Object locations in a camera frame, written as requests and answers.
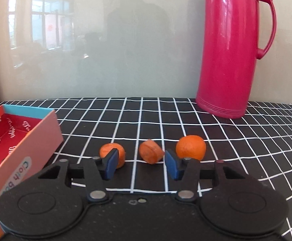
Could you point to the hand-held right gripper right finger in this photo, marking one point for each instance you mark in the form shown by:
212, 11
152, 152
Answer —
171, 165

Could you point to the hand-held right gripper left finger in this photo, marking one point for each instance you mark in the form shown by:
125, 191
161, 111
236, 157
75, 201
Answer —
112, 165

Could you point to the small orange mandarin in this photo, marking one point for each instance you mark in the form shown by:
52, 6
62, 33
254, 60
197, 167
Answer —
105, 151
191, 146
150, 152

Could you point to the red printed cardboard box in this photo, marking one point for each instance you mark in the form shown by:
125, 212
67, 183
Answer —
12, 140

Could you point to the black white checked tablecloth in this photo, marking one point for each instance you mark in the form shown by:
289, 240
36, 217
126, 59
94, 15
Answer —
236, 140

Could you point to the red thermos jug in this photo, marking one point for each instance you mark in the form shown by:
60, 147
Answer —
226, 55

